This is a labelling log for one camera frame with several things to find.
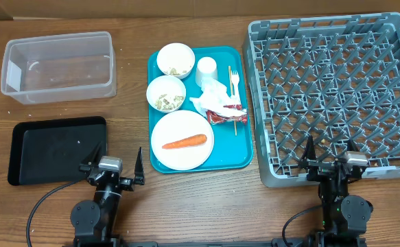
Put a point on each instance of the orange carrot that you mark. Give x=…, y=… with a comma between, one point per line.
x=194, y=140

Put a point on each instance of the grey dishwasher rack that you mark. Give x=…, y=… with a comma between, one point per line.
x=332, y=79

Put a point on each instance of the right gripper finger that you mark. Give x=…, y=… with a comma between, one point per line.
x=351, y=146
x=309, y=152

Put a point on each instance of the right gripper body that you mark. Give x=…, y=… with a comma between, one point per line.
x=319, y=169

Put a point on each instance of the white bowl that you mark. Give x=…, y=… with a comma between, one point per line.
x=165, y=84
x=176, y=55

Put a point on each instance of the white paper cup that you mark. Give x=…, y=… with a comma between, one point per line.
x=206, y=68

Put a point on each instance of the white plastic fork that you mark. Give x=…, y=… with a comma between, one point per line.
x=235, y=82

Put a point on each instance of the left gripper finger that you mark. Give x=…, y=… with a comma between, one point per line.
x=93, y=157
x=139, y=177

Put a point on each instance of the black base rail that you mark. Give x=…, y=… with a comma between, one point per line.
x=276, y=242

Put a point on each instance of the red snack wrapper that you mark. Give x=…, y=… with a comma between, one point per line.
x=225, y=118

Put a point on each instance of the crumpled white napkin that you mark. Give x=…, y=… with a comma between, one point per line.
x=215, y=98

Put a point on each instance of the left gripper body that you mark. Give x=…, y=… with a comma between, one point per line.
x=125, y=183

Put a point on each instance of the peanut food scraps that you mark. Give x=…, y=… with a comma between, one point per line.
x=168, y=102

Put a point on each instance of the white round plate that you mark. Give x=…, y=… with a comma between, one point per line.
x=179, y=125

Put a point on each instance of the clear plastic bin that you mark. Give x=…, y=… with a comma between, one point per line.
x=59, y=68

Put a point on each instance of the wooden skewer stick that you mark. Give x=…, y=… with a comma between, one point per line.
x=232, y=94

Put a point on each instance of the rice food scraps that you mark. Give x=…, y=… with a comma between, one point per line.
x=175, y=72

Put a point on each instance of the teal serving tray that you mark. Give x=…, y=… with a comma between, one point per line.
x=229, y=151

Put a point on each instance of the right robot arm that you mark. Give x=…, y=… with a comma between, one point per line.
x=344, y=216

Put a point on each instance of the black plastic tray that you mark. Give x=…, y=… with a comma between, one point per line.
x=51, y=151

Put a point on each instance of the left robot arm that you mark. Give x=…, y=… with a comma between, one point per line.
x=94, y=220

